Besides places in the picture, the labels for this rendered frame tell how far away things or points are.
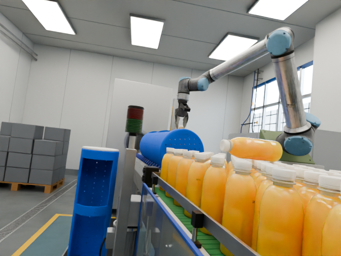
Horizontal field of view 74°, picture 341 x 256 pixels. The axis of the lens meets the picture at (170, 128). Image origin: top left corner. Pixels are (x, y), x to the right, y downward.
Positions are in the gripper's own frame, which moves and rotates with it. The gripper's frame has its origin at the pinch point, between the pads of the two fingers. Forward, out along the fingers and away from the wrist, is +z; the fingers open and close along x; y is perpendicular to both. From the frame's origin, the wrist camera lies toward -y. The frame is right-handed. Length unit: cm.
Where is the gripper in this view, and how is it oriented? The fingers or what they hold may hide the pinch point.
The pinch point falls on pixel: (180, 127)
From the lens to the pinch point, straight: 163.4
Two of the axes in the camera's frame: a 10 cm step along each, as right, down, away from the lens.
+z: -1.1, 9.9, -0.6
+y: -2.7, 0.2, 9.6
